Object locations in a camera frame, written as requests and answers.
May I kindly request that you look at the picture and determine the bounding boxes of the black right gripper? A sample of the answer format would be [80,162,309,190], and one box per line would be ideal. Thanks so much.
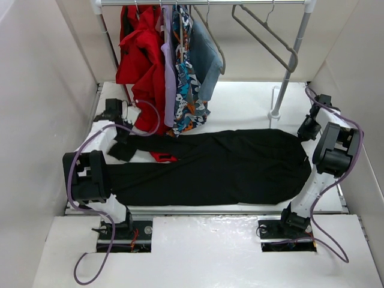
[298,113,322,142]

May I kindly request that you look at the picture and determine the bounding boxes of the black trousers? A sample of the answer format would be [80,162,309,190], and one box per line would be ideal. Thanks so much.
[108,129,311,206]

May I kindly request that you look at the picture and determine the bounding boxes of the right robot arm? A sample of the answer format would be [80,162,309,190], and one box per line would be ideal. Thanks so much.
[277,94,362,236]

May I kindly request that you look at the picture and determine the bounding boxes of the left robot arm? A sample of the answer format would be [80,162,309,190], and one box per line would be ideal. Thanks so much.
[62,98,134,238]

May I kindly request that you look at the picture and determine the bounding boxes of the grey hanger with denim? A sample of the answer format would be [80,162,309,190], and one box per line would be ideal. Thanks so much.
[191,3,226,75]

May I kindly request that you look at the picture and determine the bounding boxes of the lilac garment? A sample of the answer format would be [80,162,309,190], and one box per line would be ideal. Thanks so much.
[161,5,176,127]

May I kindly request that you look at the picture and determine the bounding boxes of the colourful patterned shorts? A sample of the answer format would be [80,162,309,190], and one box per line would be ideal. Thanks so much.
[167,5,210,137]

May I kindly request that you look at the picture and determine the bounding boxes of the red jacket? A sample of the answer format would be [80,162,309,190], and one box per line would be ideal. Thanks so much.
[115,5,178,164]

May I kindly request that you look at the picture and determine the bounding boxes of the blue denim shorts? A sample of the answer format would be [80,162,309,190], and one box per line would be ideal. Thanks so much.
[190,21,223,101]

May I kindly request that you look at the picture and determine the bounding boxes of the metal clothes rack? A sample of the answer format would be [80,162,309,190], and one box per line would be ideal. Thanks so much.
[90,0,316,128]

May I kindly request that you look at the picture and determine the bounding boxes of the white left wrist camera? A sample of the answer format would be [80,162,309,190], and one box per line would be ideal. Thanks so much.
[125,105,141,125]

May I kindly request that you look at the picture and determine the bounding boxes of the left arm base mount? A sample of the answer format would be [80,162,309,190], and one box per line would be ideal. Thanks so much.
[91,220,153,253]

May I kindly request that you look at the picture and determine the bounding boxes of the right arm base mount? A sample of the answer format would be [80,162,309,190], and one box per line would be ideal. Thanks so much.
[256,219,317,253]

